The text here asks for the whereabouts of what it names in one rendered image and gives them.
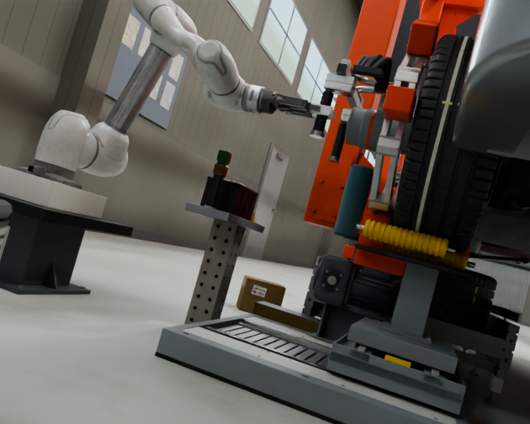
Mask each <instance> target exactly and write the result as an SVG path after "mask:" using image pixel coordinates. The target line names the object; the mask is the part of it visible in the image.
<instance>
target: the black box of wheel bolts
mask: <svg viewBox="0 0 530 424"><path fill-rule="evenodd" d="M207 178H208V179H207V183H206V185H205V189H204V194H203V197H202V200H201V203H200V205H201V206H205V203H206V200H207V197H208V194H209V189H210V185H211V183H212V179H213V178H212V177H209V176H208V177H207ZM258 195H259V193H257V192H255V191H253V190H251V189H249V188H247V187H246V186H244V185H243V184H242V183H236V182H233V181H232V180H227V181H226V180H225V179H224V180H223V183H222V185H221V189H220V194H219V197H218V200H217V204H216V206H215V208H216V209H217V210H220V211H224V212H226V213H230V214H233V215H236V216H239V217H241V218H243V219H246V220H250V221H251V218H252V213H253V210H254V207H255V204H256V201H257V196H258Z"/></svg>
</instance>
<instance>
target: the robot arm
mask: <svg viewBox="0 0 530 424"><path fill-rule="evenodd" d="M133 3H134V5H135V9H136V10H137V12H138V13H139V14H140V16H141V17H142V18H143V19H144V20H145V21H146V22H147V23H148V25H149V26H150V27H151V36H150V44H149V46H148V48H147V49H146V52H145V54H144V55H143V56H142V58H141V60H140V62H139V64H138V65H137V67H136V69H135V70H134V72H133V74H132V75H131V77H130V80H129V81H128V82H127V84H126V85H125V88H124V90H123V91H122V93H121V94H120V96H119V98H118V100H117V101H116V103H115V105H114V106H113V108H112V110H111V111H110V113H109V116H108V117H107V119H106V120H105V121H104V122H101V123H98V124H96V125H95V126H94V127H93V128H91V129H90V124H89V123H88V121H87V119H86V118H85V117H84V116H83V115H81V114H76V113H73V112H70V111H66V110H60V111H58V112H56V113H55V114H53V115H52V117H51V118H50V119H49V121H48V122H47V124H46V125H45V128H44V129H43V132H42V134H41V137H40V140H39V143H38V146H37V149H36V153H35V157H34V161H33V163H32V165H29V167H17V170H18V171H20V172H26V173H28V174H31V175H35V176H37V177H40V178H45V179H48V180H51V181H53V180H54V181H56V182H57V183H62V184H65V185H67V186H70V187H74V188H78V189H81V190H82V188H83V186H81V185H80V184H78V183H76V182H74V177H75V173H76V170H77V169H79V170H81V171H83V172H86V173H89V174H92V175H95V176H99V177H113V176H117V175H119V174H121V173H122V172H123V171H124V170H125V168H126V166H127V163H128V152H127V150H128V145H129V138H128V136H127V133H128V131H129V130H130V127H131V126H132V125H133V123H134V122H135V119H136V117H137V116H138V114H139V112H140V111H141V109H142V107H143V106H144V104H145V102H146V100H147V99H148V97H149V96H150V94H151V92H152V90H153V88H154V87H155V86H156V83H157V82H158V80H159V78H160V77H161V75H162V73H163V72H164V70H165V68H166V67H167V64H168V63H169V61H170V60H171V58H174V57H176V56H178V55H179V54H180V53H181V52H182V51H186V50H190V51H191V53H192V54H193V59H192V62H193V66H194V67H195V68H196V70H197V72H198V73H199V75H200V76H201V78H202V79H203V81H204V82H205V84H204V87H203V97H204V100H205V101H206V102H207V103H209V104H210V105H212V106H214V107H216V108H218V109H223V110H228V111H234V112H240V111H244V112H248V113H254V114H261V113H265V114H273V113H274V112H275V111H276V110H277V109H278V110H279V111H280V112H283V113H284V112H286V114H290V115H296V116H301V117H306V118H311V119H312V118H313V117H316V115H317V114H321V115H325V116H328V118H327V119H329V120H333V119H334V116H335V111H332V110H333V107H331V106H326V105H321V104H316V103H310V102H308V100H304V99H300V98H292V97H288V96H284V95H281V94H278V93H277V92H275V91H271V90H267V89H266V88H265V87H260V86H255V85H252V84H247V83H245V81H244V80H243V79H242V78H241V77H240V76H239V74H238V71H237V68H236V63H235V62H234V60H233V58H232V56H231V53H230V52H229V51H228V50H227V48H226V47H225V46H224V45H223V44H221V43H220V42H219V41H217V40H203V39H202V38H200V37H199V36H198V34H197V30H196V28H195V25H194V23H193V21H192V19H191V18H190V17H189V16H188V15H187V14H186V13H185V12H184V11H183V10H182V9H181V8H180V7H179V6H178V5H176V4H175V3H174V2H172V1H171V0H133Z"/></svg>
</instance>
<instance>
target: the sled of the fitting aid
mask: <svg viewBox="0 0 530 424"><path fill-rule="evenodd" d="M347 337H348V333H347V334H346V335H344V336H343V337H341V338H339V339H338V340H336V341H334V342H333V344H332V347H331V353H330V357H329V359H328V363H327V366H326V368H327V369H329V370H331V371H334V372H337V373H339V374H341V375H344V376H347V377H349V378H351V379H356V380H358V381H361V382H364V383H366V384H372V385H375V386H378V387H380V388H382V389H385V390H389V391H392V392H395V393H397V394H400V395H403V396H406V397H409V398H412V399H413V400H416V401H419V402H421V403H423V404H426V405H430V406H433V407H436V408H438V409H440V410H443V411H450V412H452V413H454V414H457V415H459V413H460V410H461V406H462V403H463V399H464V394H465V390H466V384H465V382H464V379H463V377H462V375H461V373H460V371H459V369H458V365H457V368H456V371H455V374H450V373H447V372H444V371H442V370H439V369H436V368H432V367H429V366H426V365H424V364H421V363H417V362H414V361H411V360H408V359H405V358H401V357H398V356H395V355H393V354H390V353H387V352H383V351H380V350H378V349H375V348H371V347H367V346H364V345H362V344H359V343H356V342H352V341H349V340H348V339H347Z"/></svg>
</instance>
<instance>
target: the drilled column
mask: <svg viewBox="0 0 530 424"><path fill-rule="evenodd" d="M245 229H246V228H245V227H241V226H238V225H234V224H231V223H227V222H224V221H221V220H216V219H214V222H213V225H212V228H211V231H210V234H209V239H208V242H207V246H206V248H205V252H204V257H203V260H202V263H201V266H200V270H199V275H198V277H197V281H196V284H195V287H194V291H193V296H192V299H191V302H190V305H189V308H188V313H187V316H186V320H185V322H184V324H190V323H195V322H201V321H211V320H216V319H220V317H221V313H222V310H223V307H224V304H225V299H226V296H227V292H228V289H229V286H230V283H231V278H232V274H233V271H234V268H235V265H236V259H237V257H238V253H239V251H240V247H241V242H242V238H243V236H244V232H245Z"/></svg>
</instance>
